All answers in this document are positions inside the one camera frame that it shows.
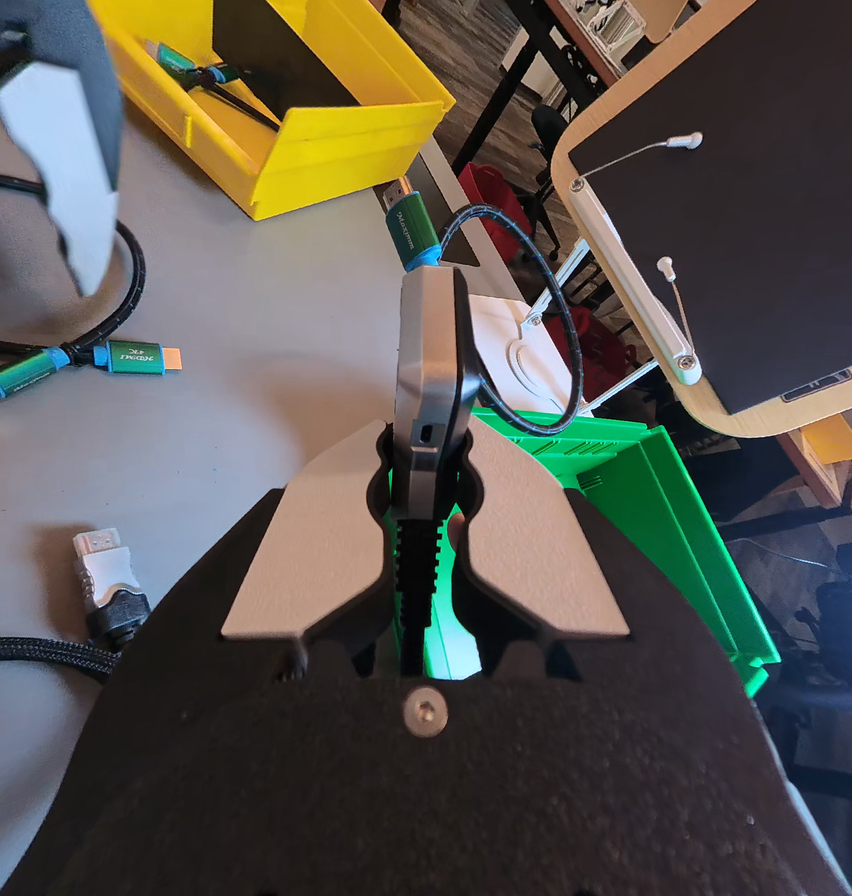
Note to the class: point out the black HDMI switch box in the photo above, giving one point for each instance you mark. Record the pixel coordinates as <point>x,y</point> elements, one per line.
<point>429,350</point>

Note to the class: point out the black panel with wooden rim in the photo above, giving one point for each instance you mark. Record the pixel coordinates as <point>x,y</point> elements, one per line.
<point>762,182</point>

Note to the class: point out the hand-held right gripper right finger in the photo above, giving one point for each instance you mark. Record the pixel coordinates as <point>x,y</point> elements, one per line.
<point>538,553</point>

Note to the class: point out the black office chair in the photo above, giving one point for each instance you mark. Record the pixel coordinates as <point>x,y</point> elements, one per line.
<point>549,140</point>

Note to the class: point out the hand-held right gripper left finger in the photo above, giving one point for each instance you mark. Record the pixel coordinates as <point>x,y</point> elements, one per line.
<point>314,553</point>

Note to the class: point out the black bin divider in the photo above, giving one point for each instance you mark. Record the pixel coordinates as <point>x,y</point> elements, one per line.
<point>279,56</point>

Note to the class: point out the yellow plastic bin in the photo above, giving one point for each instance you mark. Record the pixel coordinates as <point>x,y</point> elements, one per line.
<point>342,140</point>

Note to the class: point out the white tipped pin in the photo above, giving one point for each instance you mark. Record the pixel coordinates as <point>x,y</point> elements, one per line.
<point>685,140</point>
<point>665,263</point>

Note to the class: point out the green plastic bin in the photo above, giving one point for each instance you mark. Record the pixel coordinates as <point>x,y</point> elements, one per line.
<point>678,532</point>

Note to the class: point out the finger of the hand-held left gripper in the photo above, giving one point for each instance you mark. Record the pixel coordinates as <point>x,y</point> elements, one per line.
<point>62,168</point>

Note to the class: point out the red chair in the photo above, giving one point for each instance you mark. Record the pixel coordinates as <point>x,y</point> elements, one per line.
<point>496,203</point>
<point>594,350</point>

